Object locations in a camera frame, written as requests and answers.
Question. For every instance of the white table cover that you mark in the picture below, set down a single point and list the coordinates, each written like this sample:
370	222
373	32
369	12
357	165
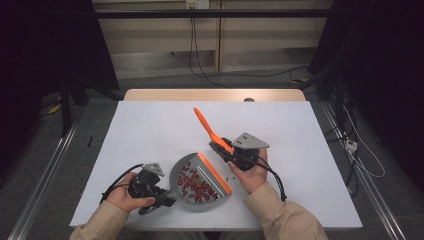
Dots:
283	115

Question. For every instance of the aluminium rail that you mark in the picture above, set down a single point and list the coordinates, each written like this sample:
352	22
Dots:
40	190
376	200

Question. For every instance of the wooden post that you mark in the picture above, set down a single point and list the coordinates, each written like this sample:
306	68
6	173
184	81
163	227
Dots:
218	40

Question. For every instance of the dark curtain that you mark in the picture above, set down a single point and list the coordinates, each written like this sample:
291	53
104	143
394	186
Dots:
40	50
390	66

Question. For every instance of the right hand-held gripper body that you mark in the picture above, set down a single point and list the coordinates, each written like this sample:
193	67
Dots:
248	141

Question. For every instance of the orange brush with grey bristles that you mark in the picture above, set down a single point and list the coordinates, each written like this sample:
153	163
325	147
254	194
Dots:
206	126

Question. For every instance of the group of red beans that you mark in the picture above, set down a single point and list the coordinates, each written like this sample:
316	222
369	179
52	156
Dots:
195	185

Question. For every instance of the wooden table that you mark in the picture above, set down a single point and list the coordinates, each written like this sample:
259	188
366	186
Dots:
200	95

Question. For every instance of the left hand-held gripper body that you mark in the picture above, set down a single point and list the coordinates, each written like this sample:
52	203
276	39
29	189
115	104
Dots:
148	183

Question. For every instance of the small black stick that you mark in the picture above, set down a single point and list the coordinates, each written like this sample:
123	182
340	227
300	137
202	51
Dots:
89	142

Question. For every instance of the grey dustpan with orange edge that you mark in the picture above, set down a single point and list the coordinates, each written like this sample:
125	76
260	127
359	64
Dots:
206	175

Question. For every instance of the white power adapter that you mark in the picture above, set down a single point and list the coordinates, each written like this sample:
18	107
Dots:
351	145

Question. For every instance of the person's right hand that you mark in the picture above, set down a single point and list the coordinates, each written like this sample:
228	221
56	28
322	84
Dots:
251	180

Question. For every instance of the black metal stand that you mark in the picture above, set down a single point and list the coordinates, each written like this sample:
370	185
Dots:
339	100
65	110

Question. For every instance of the black crossbar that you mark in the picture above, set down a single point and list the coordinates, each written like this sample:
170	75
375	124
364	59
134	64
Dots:
216	13

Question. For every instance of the person's left hand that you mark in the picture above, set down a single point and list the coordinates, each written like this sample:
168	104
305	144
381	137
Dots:
121	196

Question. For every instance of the white wall socket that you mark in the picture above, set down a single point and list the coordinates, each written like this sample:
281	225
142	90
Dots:
197	4

